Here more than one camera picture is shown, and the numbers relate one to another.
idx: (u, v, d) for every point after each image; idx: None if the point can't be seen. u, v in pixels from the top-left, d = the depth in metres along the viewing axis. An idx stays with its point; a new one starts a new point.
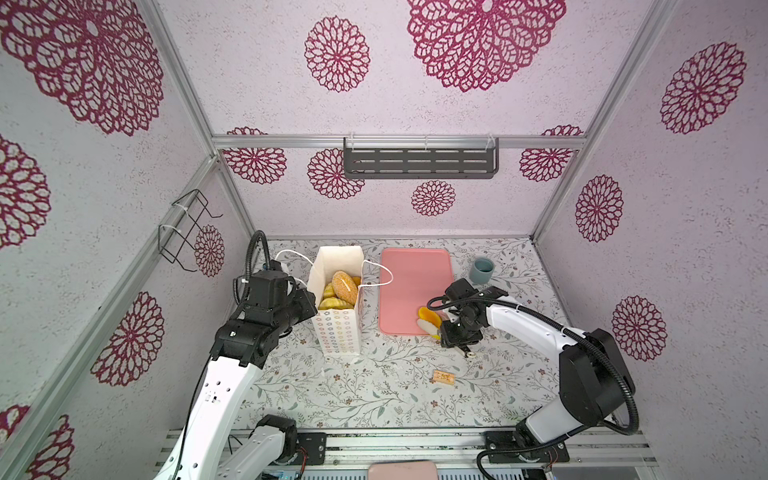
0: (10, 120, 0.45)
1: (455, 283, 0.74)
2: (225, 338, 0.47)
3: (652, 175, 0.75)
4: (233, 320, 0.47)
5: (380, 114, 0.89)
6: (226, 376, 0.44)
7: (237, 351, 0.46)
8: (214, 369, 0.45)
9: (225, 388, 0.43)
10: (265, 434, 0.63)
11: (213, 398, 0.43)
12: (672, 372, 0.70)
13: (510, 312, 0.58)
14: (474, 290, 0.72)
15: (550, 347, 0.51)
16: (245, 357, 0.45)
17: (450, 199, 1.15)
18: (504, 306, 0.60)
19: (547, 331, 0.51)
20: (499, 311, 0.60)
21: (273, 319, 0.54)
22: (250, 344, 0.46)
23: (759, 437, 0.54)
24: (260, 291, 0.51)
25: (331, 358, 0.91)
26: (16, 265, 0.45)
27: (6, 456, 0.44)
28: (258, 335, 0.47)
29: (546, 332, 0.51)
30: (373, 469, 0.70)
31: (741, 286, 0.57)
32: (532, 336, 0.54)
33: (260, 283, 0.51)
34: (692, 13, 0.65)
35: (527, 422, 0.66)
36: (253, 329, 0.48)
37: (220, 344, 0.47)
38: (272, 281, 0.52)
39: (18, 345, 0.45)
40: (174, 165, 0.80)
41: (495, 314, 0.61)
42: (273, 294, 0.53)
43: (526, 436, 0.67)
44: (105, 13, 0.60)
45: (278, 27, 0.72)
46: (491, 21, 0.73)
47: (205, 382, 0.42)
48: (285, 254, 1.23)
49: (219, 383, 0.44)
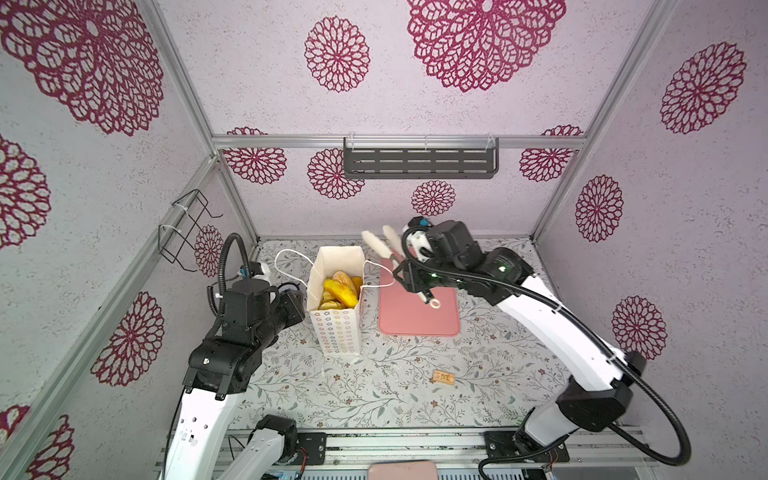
0: (10, 120, 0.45)
1: (457, 236, 0.48)
2: (199, 365, 0.42)
3: (652, 175, 0.75)
4: (207, 343, 0.44)
5: (380, 114, 0.89)
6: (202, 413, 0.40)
7: (215, 378, 0.41)
8: (188, 404, 0.40)
9: (202, 424, 0.39)
10: (265, 438, 0.63)
11: (189, 436, 0.39)
12: (672, 372, 0.70)
13: (548, 314, 0.43)
14: (476, 254, 0.47)
15: (587, 369, 0.43)
16: (223, 389, 0.40)
17: (450, 199, 1.15)
18: (543, 303, 0.43)
19: (593, 355, 0.42)
20: (528, 304, 0.44)
21: (252, 339, 0.48)
22: (226, 372, 0.41)
23: (759, 437, 0.54)
24: (237, 308, 0.44)
25: (331, 359, 0.91)
26: (16, 265, 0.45)
27: (6, 456, 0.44)
28: (235, 360, 0.42)
29: (589, 355, 0.42)
30: (373, 469, 0.70)
31: (741, 285, 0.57)
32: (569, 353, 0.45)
33: (237, 298, 0.44)
34: (693, 13, 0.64)
35: (527, 427, 0.65)
36: (229, 353, 0.43)
37: (194, 372, 0.41)
38: (248, 296, 0.46)
39: (18, 345, 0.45)
40: (174, 165, 0.80)
41: (522, 310, 0.46)
42: (249, 311, 0.46)
43: (528, 442, 0.66)
44: (105, 13, 0.60)
45: (278, 27, 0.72)
46: (491, 21, 0.73)
47: (181, 419, 0.40)
48: (285, 254, 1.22)
49: (196, 419, 0.39)
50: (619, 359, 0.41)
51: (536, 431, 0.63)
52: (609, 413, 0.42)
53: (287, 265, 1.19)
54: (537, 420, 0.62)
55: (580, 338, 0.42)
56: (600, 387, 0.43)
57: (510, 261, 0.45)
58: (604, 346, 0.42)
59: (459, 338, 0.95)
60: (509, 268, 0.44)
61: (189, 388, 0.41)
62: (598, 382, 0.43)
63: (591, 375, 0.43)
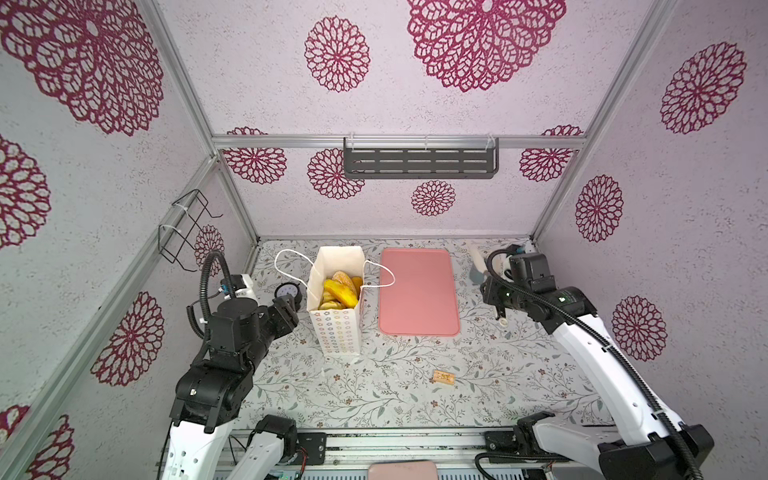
0: (10, 120, 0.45)
1: (534, 264, 0.56)
2: (185, 397, 0.41)
3: (652, 175, 0.75)
4: (194, 371, 0.42)
5: (380, 113, 0.89)
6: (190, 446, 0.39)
7: (202, 409, 0.40)
8: (176, 439, 0.40)
9: (192, 458, 0.39)
10: (262, 444, 0.62)
11: (180, 469, 0.38)
12: (672, 371, 0.70)
13: (596, 349, 0.46)
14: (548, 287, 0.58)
15: (627, 414, 0.41)
16: (210, 424, 0.40)
17: (450, 199, 1.15)
18: (593, 337, 0.48)
19: (635, 401, 0.41)
20: (574, 336, 0.48)
21: (241, 366, 0.46)
22: (215, 401, 0.40)
23: (759, 437, 0.54)
24: (223, 335, 0.44)
25: (331, 359, 0.91)
26: (16, 265, 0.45)
27: (6, 456, 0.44)
28: (223, 388, 0.41)
29: (631, 400, 0.42)
30: (373, 469, 0.70)
31: (741, 285, 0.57)
32: (610, 392, 0.44)
33: (223, 326, 0.44)
34: (693, 13, 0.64)
35: (535, 425, 0.65)
36: (217, 382, 0.41)
37: (182, 403, 0.41)
38: (233, 324, 0.43)
39: (19, 345, 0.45)
40: (174, 165, 0.80)
41: (571, 342, 0.49)
42: (236, 337, 0.44)
43: (527, 434, 0.67)
44: (105, 13, 0.60)
45: (278, 27, 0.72)
46: (491, 21, 0.73)
47: (170, 453, 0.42)
48: (285, 254, 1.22)
49: (185, 452, 0.39)
50: (669, 418, 0.40)
51: (543, 431, 0.63)
52: (639, 468, 0.39)
53: (287, 264, 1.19)
54: (550, 424, 0.63)
55: (624, 380, 0.43)
56: (638, 439, 0.40)
57: (573, 298, 0.52)
58: (651, 397, 0.41)
59: (459, 338, 0.95)
60: (570, 303, 0.52)
61: (177, 419, 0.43)
62: (636, 431, 0.40)
63: (631, 422, 0.41)
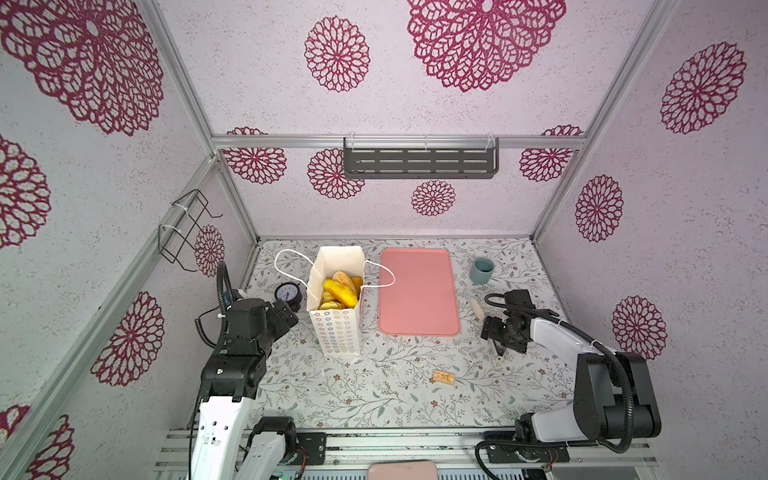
0: (10, 120, 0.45)
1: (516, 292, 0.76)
2: (213, 377, 0.47)
3: (652, 175, 0.75)
4: (217, 357, 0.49)
5: (380, 114, 0.89)
6: (221, 416, 0.44)
7: (229, 387, 0.46)
8: (208, 410, 0.44)
9: (222, 426, 0.44)
10: (264, 442, 0.63)
11: (211, 439, 0.43)
12: (672, 371, 0.70)
13: (550, 325, 0.60)
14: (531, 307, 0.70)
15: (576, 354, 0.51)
16: (238, 393, 0.46)
17: (450, 200, 1.15)
18: (547, 319, 0.63)
19: (579, 343, 0.52)
20: (541, 326, 0.63)
21: (257, 349, 0.54)
22: (241, 378, 0.47)
23: (759, 437, 0.54)
24: (239, 324, 0.51)
25: (332, 359, 0.91)
26: (15, 265, 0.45)
27: (7, 456, 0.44)
28: (246, 367, 0.48)
29: (576, 342, 0.53)
30: (373, 469, 0.70)
31: (741, 286, 0.57)
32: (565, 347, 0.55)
33: (238, 315, 0.50)
34: (693, 13, 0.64)
35: (533, 417, 0.66)
36: (240, 363, 0.48)
37: (209, 383, 0.46)
38: (249, 311, 0.52)
39: (18, 345, 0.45)
40: (174, 165, 0.80)
41: (537, 329, 0.64)
42: (251, 325, 0.53)
43: (527, 428, 0.68)
44: (105, 13, 0.60)
45: (278, 27, 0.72)
46: (491, 21, 0.73)
47: (202, 425, 0.44)
48: (285, 254, 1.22)
49: (216, 423, 0.44)
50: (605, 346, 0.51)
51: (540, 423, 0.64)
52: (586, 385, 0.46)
53: (287, 265, 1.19)
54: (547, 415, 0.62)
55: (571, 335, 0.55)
56: None
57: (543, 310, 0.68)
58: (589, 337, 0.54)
59: (459, 338, 0.95)
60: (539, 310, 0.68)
61: (206, 397, 0.45)
62: None
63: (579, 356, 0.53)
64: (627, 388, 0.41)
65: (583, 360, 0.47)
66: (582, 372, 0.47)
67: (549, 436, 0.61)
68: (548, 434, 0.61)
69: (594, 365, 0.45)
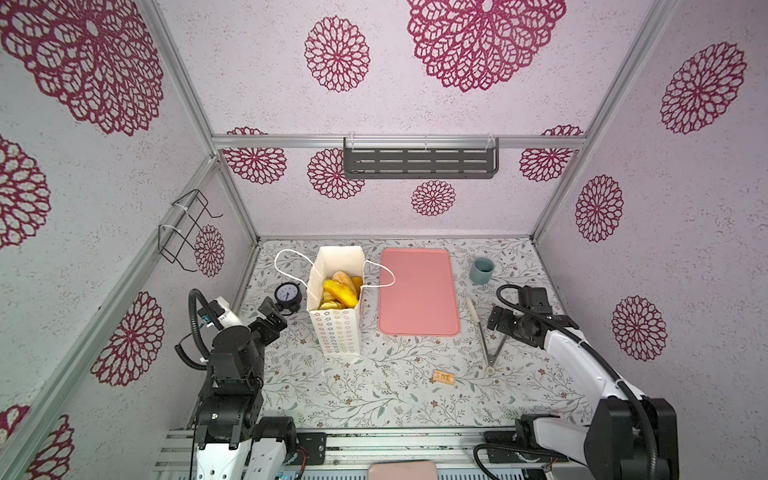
0: (10, 120, 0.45)
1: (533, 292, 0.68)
2: (209, 421, 0.46)
3: (652, 175, 0.75)
4: (209, 399, 0.48)
5: (380, 114, 0.89)
6: (218, 463, 0.44)
7: (225, 429, 0.45)
8: (204, 458, 0.44)
9: (220, 475, 0.43)
10: (263, 452, 0.62)
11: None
12: (672, 371, 0.70)
13: (572, 347, 0.54)
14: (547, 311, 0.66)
15: (594, 387, 0.48)
16: (235, 440, 0.45)
17: (450, 200, 1.15)
18: (570, 337, 0.56)
19: (601, 376, 0.48)
20: (559, 343, 0.57)
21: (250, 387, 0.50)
22: (238, 422, 0.46)
23: (759, 437, 0.54)
24: (225, 369, 0.47)
25: (332, 359, 0.91)
26: (16, 265, 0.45)
27: (7, 456, 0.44)
28: (243, 409, 0.46)
29: (597, 374, 0.48)
30: (373, 469, 0.70)
31: (741, 286, 0.57)
32: (584, 375, 0.50)
33: (222, 363, 0.46)
34: (693, 13, 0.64)
35: (535, 422, 0.66)
36: (235, 406, 0.47)
37: (204, 428, 0.45)
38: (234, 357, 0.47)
39: (18, 345, 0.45)
40: (174, 165, 0.80)
41: (556, 345, 0.57)
42: (239, 368, 0.48)
43: (526, 429, 0.68)
44: (105, 13, 0.60)
45: (278, 27, 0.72)
46: (491, 21, 0.73)
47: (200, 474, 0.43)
48: (285, 254, 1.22)
49: (213, 471, 0.43)
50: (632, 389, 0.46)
51: (541, 428, 0.63)
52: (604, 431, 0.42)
53: (287, 264, 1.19)
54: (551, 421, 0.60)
55: (594, 364, 0.50)
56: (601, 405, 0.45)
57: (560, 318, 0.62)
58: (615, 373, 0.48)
59: (459, 338, 0.95)
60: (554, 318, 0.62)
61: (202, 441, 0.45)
62: None
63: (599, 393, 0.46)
64: (652, 438, 0.44)
65: (605, 406, 0.44)
66: (602, 416, 0.43)
67: (551, 444, 0.60)
68: (548, 442, 0.61)
69: (617, 411, 0.42)
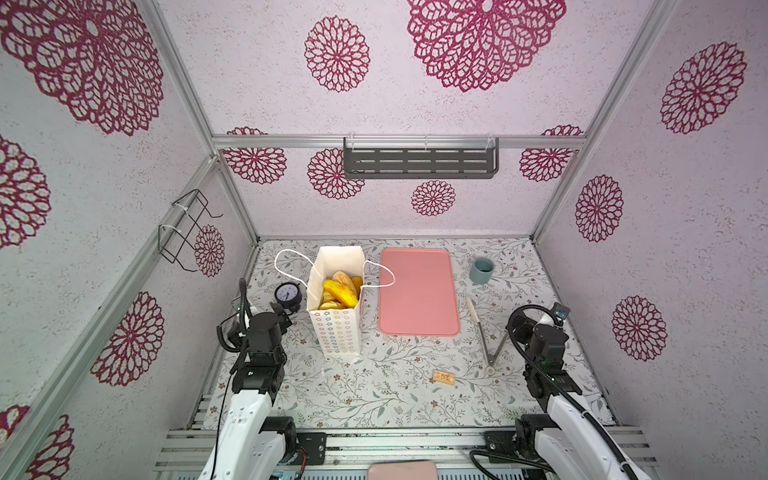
0: (10, 120, 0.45)
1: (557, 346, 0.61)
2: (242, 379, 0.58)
3: (652, 175, 0.75)
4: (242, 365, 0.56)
5: (380, 114, 0.89)
6: (247, 402, 0.53)
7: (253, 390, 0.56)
8: (238, 399, 0.54)
9: (248, 411, 0.52)
10: (264, 441, 0.62)
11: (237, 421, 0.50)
12: (672, 372, 0.70)
13: (576, 416, 0.54)
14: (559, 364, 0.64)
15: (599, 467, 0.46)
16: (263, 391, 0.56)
17: (450, 200, 1.15)
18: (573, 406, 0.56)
19: (606, 455, 0.47)
20: (562, 410, 0.56)
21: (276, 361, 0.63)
22: (265, 382, 0.57)
23: (759, 437, 0.54)
24: (259, 342, 0.61)
25: (332, 358, 0.91)
26: (16, 265, 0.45)
27: (7, 456, 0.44)
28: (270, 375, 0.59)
29: (602, 453, 0.47)
30: (373, 469, 0.70)
31: (741, 285, 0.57)
32: (588, 451, 0.49)
33: (257, 336, 0.60)
34: (693, 13, 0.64)
35: (538, 431, 0.65)
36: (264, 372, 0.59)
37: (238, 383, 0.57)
38: (267, 332, 0.60)
39: (18, 345, 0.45)
40: (174, 165, 0.80)
41: (557, 411, 0.58)
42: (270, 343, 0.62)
43: (526, 429, 0.68)
44: (105, 13, 0.60)
45: (278, 27, 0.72)
46: (491, 21, 0.73)
47: (232, 408, 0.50)
48: (285, 254, 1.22)
49: (242, 408, 0.52)
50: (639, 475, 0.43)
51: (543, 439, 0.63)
52: None
53: (287, 264, 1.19)
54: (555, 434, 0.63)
55: (599, 441, 0.49)
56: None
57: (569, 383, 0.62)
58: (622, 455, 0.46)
59: (459, 338, 0.95)
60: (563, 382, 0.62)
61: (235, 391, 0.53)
62: None
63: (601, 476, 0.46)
64: None
65: None
66: None
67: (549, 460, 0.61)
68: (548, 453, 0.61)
69: None
